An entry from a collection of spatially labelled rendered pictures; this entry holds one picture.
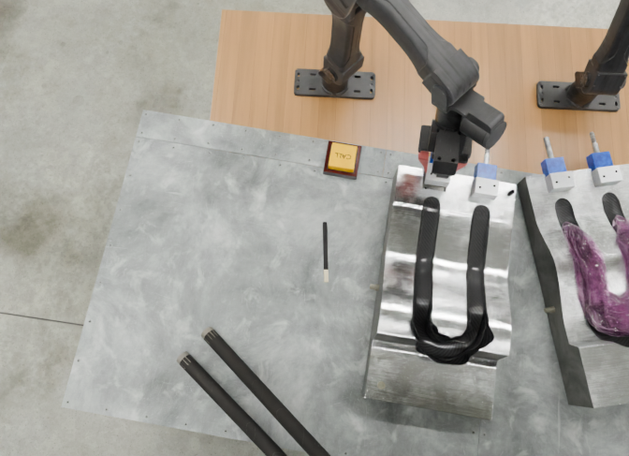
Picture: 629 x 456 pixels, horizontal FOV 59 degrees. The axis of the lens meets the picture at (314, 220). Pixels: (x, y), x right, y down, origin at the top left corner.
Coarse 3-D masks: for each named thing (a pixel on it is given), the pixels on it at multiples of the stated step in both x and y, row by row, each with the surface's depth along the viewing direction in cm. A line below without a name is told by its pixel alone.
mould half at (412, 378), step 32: (416, 192) 122; (448, 192) 122; (416, 224) 120; (448, 224) 120; (384, 256) 122; (448, 256) 119; (384, 288) 113; (448, 288) 115; (384, 320) 110; (448, 320) 110; (384, 352) 116; (416, 352) 116; (480, 352) 110; (416, 384) 114; (448, 384) 114; (480, 384) 114; (480, 416) 113
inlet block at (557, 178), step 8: (544, 160) 127; (552, 160) 126; (560, 160) 126; (544, 168) 127; (552, 168) 126; (560, 168) 126; (552, 176) 124; (560, 176) 124; (568, 176) 124; (552, 184) 123; (560, 184) 123; (568, 184) 123
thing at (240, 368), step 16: (208, 336) 119; (224, 352) 117; (240, 368) 115; (256, 384) 114; (272, 400) 112; (288, 416) 110; (288, 432) 109; (304, 432) 109; (304, 448) 107; (320, 448) 107
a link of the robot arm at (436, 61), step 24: (336, 0) 99; (360, 0) 95; (384, 0) 93; (408, 0) 94; (384, 24) 96; (408, 24) 93; (408, 48) 95; (432, 48) 93; (432, 72) 93; (456, 72) 94; (456, 96) 95
